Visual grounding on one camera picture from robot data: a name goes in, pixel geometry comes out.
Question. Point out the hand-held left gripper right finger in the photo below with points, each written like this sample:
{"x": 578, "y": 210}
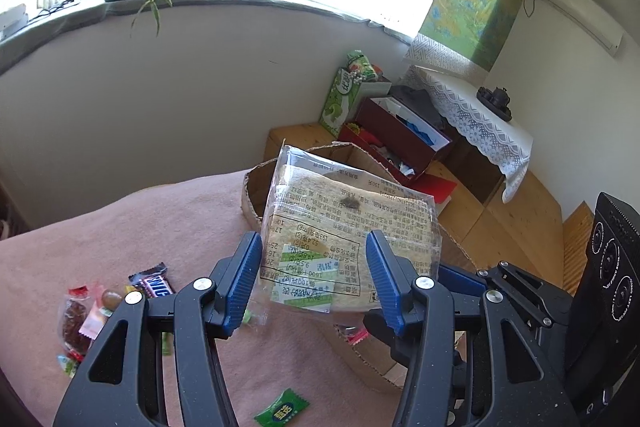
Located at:
{"x": 385, "y": 287}

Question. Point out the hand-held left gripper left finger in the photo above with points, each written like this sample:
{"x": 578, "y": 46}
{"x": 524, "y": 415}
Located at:
{"x": 240, "y": 287}

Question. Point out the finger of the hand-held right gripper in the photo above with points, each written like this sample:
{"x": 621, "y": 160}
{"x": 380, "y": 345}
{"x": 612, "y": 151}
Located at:
{"x": 530, "y": 292}
{"x": 381, "y": 331}

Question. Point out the clear bread packet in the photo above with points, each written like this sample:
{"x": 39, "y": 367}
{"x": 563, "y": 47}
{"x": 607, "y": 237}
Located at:
{"x": 340, "y": 217}

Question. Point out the brown cardboard box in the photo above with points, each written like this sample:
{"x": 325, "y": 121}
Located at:
{"x": 257, "y": 202}

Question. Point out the dark chocolate bar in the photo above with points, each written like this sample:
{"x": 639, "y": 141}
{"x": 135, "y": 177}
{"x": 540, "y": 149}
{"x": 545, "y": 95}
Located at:
{"x": 152, "y": 284}

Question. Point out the yellow candy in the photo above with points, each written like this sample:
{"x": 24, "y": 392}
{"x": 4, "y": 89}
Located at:
{"x": 131, "y": 290}

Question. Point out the brown jelly cup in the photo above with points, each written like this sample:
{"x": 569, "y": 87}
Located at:
{"x": 111, "y": 299}

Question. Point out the red clear snack packet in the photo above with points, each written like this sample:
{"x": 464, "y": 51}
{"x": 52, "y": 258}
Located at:
{"x": 75, "y": 327}

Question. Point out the red candy wrapper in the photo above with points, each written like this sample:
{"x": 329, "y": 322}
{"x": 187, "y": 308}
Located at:
{"x": 356, "y": 337}

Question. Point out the small green candy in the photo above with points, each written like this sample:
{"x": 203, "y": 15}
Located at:
{"x": 67, "y": 363}
{"x": 166, "y": 342}
{"x": 247, "y": 317}

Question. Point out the red paper sheet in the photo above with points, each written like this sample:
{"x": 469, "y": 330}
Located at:
{"x": 435, "y": 189}

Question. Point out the large green candy wrapper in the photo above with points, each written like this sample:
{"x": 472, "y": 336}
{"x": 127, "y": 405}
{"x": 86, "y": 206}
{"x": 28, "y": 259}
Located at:
{"x": 282, "y": 409}

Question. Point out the pink candy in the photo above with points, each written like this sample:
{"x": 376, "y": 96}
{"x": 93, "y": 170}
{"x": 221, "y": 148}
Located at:
{"x": 95, "y": 322}

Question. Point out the dark red open box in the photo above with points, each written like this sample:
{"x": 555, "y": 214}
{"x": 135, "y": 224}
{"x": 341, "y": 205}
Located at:
{"x": 385, "y": 127}

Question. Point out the lace-covered side table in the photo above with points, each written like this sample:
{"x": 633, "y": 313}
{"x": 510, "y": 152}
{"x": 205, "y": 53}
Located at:
{"x": 480, "y": 122}

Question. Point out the dark cloth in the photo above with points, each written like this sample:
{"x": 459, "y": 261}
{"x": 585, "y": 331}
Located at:
{"x": 417, "y": 104}

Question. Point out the green tissue box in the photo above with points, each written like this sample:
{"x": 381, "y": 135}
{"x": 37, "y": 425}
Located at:
{"x": 340, "y": 102}

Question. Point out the dark teapot set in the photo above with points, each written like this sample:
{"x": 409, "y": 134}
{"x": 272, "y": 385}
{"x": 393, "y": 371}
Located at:
{"x": 496, "y": 99}

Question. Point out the green snack bag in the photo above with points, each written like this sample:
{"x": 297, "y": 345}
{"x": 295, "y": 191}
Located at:
{"x": 362, "y": 64}

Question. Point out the white air conditioner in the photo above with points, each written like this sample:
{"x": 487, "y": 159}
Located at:
{"x": 580, "y": 4}

